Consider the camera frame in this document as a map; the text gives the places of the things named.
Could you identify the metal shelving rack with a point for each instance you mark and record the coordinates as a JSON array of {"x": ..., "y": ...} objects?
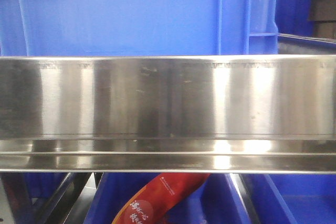
[{"x": 47, "y": 197}]

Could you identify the large blue target bin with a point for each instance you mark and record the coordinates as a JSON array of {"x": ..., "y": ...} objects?
[{"x": 137, "y": 27}]

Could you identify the lower blue bin right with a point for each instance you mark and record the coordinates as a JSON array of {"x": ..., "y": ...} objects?
[{"x": 292, "y": 198}]

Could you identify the blue bin behind right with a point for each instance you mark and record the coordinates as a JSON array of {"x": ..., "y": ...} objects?
[{"x": 296, "y": 30}]

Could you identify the brown cardboard item in bin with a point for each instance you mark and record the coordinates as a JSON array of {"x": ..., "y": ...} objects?
[{"x": 322, "y": 13}]

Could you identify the red printed snack package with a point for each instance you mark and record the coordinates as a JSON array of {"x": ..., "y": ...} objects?
[{"x": 157, "y": 197}]

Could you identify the stainless steel shelf rail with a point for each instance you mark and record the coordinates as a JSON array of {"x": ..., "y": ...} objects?
[{"x": 212, "y": 114}]

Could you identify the lower blue bin centre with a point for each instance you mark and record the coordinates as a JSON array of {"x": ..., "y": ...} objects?
[{"x": 216, "y": 201}]

